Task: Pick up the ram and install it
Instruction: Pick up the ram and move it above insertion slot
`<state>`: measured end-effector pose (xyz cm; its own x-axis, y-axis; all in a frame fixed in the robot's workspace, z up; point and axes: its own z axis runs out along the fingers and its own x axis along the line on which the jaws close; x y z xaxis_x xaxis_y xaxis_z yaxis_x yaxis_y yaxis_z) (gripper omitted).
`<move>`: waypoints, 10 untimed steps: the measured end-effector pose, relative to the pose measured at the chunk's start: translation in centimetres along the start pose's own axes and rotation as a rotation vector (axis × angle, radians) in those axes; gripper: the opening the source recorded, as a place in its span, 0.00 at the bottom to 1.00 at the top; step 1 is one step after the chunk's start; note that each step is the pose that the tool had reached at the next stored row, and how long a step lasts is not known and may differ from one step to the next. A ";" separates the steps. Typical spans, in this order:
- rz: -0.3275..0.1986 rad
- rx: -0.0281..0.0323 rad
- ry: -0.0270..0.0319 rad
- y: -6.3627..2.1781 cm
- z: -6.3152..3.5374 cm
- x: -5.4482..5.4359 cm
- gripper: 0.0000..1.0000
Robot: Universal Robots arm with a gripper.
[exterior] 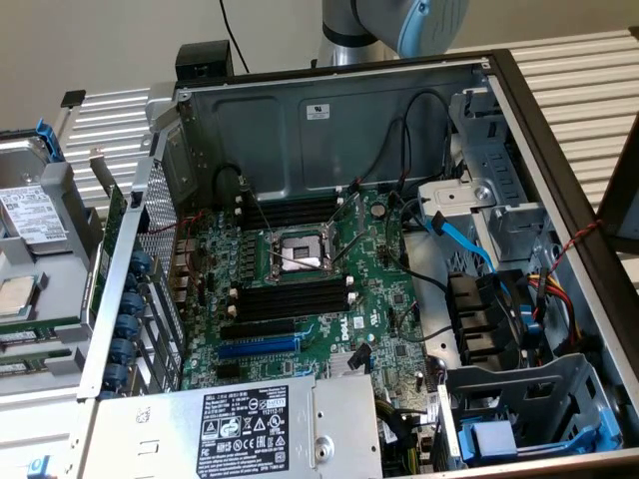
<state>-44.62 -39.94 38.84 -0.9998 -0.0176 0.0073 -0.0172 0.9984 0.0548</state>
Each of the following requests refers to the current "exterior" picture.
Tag metal socket cover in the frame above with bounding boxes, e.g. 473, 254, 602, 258
322, 192, 363, 268

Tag black box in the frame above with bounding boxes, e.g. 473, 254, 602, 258
175, 42, 236, 81

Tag open grey PC case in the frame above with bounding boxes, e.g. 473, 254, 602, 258
75, 47, 639, 479

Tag green graphics card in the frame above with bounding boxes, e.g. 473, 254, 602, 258
85, 144, 130, 325

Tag flat blue disk wire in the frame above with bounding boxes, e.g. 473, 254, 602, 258
426, 212, 513, 296

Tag grey parts rack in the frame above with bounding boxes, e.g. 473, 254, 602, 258
0, 159, 109, 400

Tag CPU socket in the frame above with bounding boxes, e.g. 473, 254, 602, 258
268, 226, 346, 284

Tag long black camera cable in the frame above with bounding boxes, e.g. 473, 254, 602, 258
218, 0, 251, 75

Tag thin metal locking lever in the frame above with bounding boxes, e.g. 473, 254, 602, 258
268, 251, 328, 275

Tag silver disk bay with screw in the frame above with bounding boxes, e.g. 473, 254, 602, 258
416, 87, 555, 265

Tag silver power supply unit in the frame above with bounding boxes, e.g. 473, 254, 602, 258
84, 373, 383, 479

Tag thick black looped wire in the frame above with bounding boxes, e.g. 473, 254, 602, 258
213, 163, 251, 202

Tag silver disk bay with cutouts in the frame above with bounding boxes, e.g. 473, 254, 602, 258
438, 352, 625, 470

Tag silver chipset heat sink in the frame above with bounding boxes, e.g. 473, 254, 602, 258
326, 348, 373, 379

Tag long black expansion slot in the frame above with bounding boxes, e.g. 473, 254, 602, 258
219, 318, 297, 342

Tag dark framed panel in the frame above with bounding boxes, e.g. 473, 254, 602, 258
595, 112, 639, 255

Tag red yellow power wires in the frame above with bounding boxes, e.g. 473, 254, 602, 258
526, 268, 588, 353

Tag green motherboard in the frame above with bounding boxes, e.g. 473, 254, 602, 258
178, 187, 441, 395

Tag blue drive tray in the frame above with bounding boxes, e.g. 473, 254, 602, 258
456, 393, 625, 468

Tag silver disk with blue caddy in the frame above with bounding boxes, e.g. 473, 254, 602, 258
0, 118, 66, 189

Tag silver CPU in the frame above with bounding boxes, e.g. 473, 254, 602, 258
0, 272, 40, 319

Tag black angled wire connector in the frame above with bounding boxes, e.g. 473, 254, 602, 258
347, 343, 371, 371

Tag hard disk with white label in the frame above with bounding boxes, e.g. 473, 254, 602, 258
0, 184, 71, 256

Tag blue expansion slot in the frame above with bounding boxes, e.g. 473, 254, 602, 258
217, 336, 302, 360

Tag blue plastic latch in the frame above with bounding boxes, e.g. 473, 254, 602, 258
518, 301, 543, 336

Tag twisted red black wire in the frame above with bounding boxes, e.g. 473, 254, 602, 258
546, 219, 605, 280

